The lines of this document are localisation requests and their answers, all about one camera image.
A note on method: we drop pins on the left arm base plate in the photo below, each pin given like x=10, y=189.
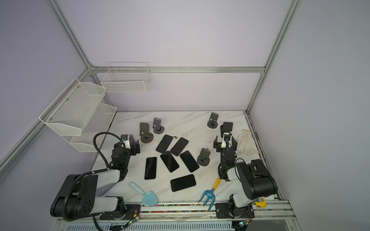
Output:
x=122, y=212

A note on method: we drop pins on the grey round phone stand back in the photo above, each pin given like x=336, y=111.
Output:
x=157, y=127

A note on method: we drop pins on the white mesh two-tier shelf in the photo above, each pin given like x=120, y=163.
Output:
x=79, y=113

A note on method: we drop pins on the white wire basket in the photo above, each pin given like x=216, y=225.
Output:
x=126, y=77

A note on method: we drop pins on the yellow tape measure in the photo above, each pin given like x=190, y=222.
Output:
x=261, y=202

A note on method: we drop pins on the aluminium front rail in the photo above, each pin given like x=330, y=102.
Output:
x=192, y=211

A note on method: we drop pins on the teal garden trowel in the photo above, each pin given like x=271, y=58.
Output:
x=149, y=198

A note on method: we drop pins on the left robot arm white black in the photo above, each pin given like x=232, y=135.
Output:
x=84, y=195

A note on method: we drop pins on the white work glove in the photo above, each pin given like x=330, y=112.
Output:
x=246, y=144

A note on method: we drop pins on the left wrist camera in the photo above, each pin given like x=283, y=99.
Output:
x=125, y=143

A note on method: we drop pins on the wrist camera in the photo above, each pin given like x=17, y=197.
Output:
x=125, y=143
x=226, y=136

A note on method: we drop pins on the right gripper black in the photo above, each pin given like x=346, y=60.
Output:
x=217, y=146

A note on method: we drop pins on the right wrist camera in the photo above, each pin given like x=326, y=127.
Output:
x=226, y=136

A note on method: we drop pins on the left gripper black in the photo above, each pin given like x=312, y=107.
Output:
x=133, y=151

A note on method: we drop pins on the black folding phone stand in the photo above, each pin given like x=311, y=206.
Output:
x=226, y=127

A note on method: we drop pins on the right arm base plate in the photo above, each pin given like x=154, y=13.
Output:
x=234, y=209

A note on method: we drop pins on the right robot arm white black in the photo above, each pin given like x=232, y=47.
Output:
x=255, y=179

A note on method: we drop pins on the phone from stand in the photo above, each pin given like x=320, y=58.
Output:
x=150, y=168
x=189, y=161
x=169, y=161

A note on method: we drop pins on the blue yellow garden fork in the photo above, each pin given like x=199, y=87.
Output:
x=210, y=195

